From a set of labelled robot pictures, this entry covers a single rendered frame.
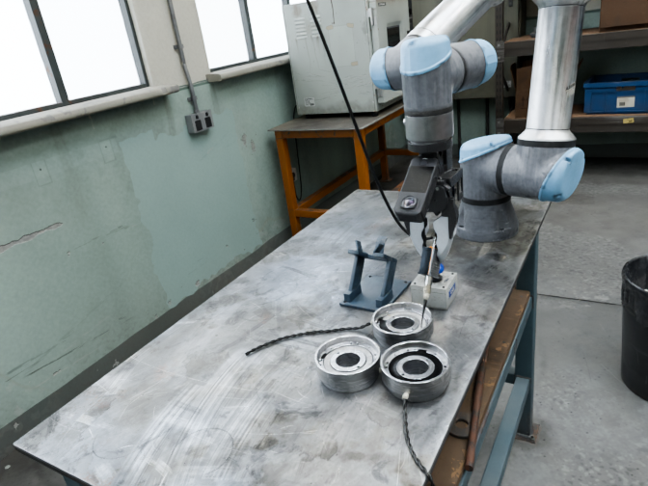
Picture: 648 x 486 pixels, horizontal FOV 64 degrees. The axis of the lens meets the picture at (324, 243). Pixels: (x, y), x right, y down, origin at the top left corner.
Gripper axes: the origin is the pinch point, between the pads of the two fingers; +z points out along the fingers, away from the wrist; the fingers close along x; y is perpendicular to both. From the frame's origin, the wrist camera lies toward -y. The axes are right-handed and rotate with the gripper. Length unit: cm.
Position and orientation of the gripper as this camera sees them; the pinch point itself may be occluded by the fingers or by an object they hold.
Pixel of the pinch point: (431, 256)
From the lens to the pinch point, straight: 91.7
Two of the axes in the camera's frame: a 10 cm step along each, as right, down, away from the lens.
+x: -8.4, -1.1, 5.3
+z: 1.4, 9.1, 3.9
